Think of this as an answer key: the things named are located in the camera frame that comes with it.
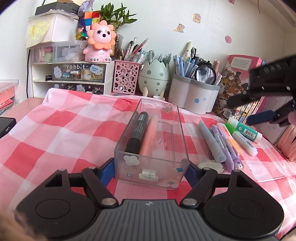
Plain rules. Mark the pink perforated pen holder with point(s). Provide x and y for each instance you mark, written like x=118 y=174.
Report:
x=125 y=77

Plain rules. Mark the red pink checkered cloth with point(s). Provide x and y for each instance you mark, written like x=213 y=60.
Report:
x=76 y=130

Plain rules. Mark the white cloud-shaped pen holder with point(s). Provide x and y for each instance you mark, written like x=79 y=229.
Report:
x=192 y=95

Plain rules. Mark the black marker pen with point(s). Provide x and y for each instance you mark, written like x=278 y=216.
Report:
x=135 y=140

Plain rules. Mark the light blue pen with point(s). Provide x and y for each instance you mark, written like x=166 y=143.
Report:
x=214 y=147

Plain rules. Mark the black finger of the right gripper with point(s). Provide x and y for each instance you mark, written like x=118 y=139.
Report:
x=240 y=99

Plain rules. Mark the orange highlighter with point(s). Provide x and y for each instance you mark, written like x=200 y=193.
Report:
x=231 y=140

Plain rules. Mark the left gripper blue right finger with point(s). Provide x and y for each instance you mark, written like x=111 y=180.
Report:
x=193 y=174

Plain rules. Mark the green white glue stick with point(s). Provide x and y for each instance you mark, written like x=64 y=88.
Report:
x=245 y=130

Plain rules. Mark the black box on top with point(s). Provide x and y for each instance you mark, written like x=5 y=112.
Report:
x=71 y=8

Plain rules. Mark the green bamboo plant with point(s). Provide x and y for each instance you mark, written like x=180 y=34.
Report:
x=116 y=17

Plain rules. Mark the boxed comic book set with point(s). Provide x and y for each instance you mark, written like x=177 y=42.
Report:
x=235 y=80

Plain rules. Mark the pink lion toy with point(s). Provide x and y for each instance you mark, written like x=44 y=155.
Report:
x=101 y=39

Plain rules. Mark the clear plastic organizer box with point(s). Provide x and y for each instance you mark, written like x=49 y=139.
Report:
x=169 y=161

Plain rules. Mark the white storage box on top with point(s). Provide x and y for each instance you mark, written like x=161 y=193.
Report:
x=50 y=28

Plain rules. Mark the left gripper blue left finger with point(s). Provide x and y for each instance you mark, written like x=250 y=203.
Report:
x=107 y=171

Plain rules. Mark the white drawer organizer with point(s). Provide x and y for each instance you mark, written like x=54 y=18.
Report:
x=62 y=65

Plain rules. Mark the magnifying glass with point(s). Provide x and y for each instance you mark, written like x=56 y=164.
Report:
x=205 y=74

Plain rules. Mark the pink highlighter pen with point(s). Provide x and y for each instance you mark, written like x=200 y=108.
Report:
x=149 y=136

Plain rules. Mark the black device at left edge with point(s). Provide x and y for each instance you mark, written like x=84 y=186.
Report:
x=6 y=124

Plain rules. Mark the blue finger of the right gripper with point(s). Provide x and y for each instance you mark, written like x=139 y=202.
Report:
x=262 y=117

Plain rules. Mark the green highlighter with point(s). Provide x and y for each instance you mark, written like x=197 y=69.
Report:
x=252 y=151

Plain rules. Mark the pink tray at left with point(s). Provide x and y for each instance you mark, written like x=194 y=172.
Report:
x=7 y=92

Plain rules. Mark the green egg-shaped pen holder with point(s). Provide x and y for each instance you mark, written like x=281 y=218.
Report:
x=153 y=78

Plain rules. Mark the lilac cartoon pen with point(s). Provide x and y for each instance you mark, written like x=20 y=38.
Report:
x=233 y=153

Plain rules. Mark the white eraser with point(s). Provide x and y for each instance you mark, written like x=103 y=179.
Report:
x=213 y=165

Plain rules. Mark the colourful rubik cube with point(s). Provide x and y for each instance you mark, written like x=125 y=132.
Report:
x=91 y=17

